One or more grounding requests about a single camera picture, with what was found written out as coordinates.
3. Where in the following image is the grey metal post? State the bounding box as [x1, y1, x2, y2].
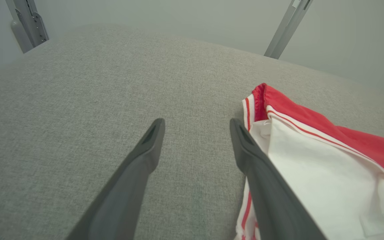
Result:
[264, 0, 304, 59]
[274, 0, 314, 60]

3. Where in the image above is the grey metal bracket frame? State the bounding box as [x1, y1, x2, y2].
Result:
[5, 0, 49, 54]

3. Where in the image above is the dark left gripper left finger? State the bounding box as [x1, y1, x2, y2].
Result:
[65, 118, 166, 240]

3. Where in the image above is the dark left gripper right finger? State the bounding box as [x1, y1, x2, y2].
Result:
[229, 118, 327, 240]

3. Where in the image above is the red basketball jersey white trim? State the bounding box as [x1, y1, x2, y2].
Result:
[235, 83, 384, 240]

